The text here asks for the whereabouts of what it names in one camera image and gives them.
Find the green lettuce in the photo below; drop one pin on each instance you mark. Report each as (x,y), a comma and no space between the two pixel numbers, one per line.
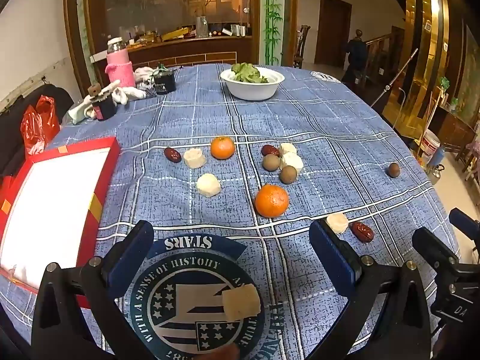
(247,72)

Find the metal pole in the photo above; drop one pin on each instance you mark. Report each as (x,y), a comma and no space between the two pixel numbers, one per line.
(393,79)

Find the red date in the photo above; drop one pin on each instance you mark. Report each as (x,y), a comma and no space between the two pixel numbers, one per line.
(172,154)
(270,150)
(362,231)

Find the glass pitcher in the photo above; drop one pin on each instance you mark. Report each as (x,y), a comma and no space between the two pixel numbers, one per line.
(201,26)

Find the yellow flat box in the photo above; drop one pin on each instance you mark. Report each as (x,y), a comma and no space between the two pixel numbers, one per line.
(174,34)

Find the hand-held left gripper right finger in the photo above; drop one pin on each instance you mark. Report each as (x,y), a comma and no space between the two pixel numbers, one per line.
(330,255)

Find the wooden stair railing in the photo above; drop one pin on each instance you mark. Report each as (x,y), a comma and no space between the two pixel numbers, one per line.
(378,45)

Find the white bowl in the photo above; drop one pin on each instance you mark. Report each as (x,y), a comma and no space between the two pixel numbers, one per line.
(251,90)

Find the brown longan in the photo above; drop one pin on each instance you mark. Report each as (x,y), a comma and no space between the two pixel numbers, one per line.
(270,163)
(288,174)
(393,170)
(228,353)

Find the white flat box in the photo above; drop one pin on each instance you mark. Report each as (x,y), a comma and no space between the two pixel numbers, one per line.
(98,57)

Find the small orange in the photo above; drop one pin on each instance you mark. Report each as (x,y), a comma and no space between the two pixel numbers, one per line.
(222,147)

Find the bamboo painted panel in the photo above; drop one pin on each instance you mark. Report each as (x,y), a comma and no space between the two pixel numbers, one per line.
(270,26)

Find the dark jar with wooden stopper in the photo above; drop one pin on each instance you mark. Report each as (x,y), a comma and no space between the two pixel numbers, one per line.
(103,108)

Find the pink sleeved bottle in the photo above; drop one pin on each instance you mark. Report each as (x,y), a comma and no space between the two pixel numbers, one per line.
(120,67)

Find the black jar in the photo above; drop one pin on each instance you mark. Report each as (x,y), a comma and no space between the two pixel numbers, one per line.
(164,82)

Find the brown wooden door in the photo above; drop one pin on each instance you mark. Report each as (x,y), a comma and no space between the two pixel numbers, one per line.
(332,30)

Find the wooden sideboard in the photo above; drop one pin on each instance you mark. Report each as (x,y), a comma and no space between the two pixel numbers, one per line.
(455,127)

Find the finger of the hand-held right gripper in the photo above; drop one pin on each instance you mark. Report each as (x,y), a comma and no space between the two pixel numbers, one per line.
(467,223)
(435,249)

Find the white plastic bucket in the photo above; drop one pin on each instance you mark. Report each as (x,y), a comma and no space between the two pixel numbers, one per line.
(430,146)

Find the large orange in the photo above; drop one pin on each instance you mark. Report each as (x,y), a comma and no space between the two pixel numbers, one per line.
(272,200)

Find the red plastic bag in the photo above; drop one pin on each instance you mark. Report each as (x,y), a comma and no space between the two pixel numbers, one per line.
(35,127)

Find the metal kettle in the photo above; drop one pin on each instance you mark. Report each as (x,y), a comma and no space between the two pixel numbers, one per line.
(435,174)

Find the black leather sofa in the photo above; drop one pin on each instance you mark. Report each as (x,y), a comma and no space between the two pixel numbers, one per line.
(11,120)

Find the wooden glass partition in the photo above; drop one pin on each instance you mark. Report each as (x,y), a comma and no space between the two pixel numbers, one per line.
(210,50)

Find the wooden chair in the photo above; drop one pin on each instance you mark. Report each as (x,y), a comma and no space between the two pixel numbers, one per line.
(302,45)

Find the dark figure on post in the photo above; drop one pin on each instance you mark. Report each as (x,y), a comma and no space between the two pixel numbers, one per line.
(355,54)

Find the red cardboard box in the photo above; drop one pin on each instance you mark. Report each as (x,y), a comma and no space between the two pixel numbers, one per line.
(48,202)

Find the beige pastry piece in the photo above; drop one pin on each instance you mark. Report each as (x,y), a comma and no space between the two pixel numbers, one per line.
(287,148)
(194,157)

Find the white crumpled cloth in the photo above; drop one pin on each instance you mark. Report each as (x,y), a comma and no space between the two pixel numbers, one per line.
(144,75)

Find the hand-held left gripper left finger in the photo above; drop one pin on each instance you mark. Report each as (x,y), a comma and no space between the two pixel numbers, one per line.
(127,255)

